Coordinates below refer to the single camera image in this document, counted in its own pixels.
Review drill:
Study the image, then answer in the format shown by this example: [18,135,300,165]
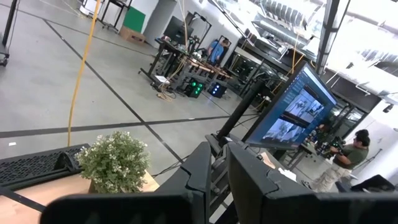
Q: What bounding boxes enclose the person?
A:
[206,37,231,65]
[303,129,371,194]

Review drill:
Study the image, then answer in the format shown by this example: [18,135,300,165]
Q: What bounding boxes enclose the computer with blue lights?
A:
[207,81,228,99]

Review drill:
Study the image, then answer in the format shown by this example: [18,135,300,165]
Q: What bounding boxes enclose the dark computer monitor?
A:
[163,15,194,46]

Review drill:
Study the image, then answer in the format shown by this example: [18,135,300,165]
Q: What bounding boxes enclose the black aluminium table frame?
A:
[0,185,47,214]

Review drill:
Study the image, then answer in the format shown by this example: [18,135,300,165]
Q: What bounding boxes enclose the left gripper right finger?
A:
[227,142,279,224]

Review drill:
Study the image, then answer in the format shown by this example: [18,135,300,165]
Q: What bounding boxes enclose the green potted plant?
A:
[74,130,152,194]

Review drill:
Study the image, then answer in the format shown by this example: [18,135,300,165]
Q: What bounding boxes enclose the black wheeled cart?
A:
[0,0,19,68]

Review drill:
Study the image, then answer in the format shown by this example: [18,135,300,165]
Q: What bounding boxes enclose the cardboard box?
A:
[119,25,146,44]

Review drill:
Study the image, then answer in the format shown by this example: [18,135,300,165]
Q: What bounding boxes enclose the computer with green lights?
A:
[185,78,205,99]

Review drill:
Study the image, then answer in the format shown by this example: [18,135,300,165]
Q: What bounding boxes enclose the yellow hanging cable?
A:
[67,0,103,147]

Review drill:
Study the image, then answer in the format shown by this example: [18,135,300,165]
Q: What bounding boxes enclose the green panel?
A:
[123,6,146,34]

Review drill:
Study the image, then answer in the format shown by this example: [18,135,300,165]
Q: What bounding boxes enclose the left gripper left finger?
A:
[155,141,213,224]

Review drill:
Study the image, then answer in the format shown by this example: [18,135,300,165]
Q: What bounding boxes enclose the black workstation table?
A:
[138,37,233,94]

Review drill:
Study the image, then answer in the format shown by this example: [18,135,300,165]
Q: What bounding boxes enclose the black keyboard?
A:
[0,143,91,191]

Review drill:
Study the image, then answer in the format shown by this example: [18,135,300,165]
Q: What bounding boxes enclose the flat computer monitor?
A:
[241,60,339,151]

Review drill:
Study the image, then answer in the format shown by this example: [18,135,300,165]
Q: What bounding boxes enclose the black monitor stand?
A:
[205,79,266,156]

